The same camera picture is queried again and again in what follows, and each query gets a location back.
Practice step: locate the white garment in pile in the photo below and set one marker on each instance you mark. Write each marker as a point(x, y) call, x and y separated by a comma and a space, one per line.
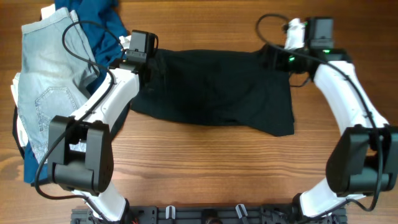
point(15, 93)

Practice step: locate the black shorts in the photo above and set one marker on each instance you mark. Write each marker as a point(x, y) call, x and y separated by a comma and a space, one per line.
point(218, 88)

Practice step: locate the blue t-shirt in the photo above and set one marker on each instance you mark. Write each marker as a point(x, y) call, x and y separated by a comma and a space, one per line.
point(102, 27)

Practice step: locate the black garment under pile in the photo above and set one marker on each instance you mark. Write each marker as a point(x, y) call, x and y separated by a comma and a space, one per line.
point(30, 162)

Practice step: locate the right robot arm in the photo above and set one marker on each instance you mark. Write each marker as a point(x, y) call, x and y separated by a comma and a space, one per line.
point(364, 161)

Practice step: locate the light denim shorts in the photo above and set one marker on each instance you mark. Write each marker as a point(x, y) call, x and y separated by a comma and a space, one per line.
point(54, 74)

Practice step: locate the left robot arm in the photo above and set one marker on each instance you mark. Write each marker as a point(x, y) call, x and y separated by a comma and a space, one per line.
point(80, 155)

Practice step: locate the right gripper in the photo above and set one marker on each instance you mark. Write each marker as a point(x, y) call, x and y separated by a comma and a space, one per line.
point(279, 62)

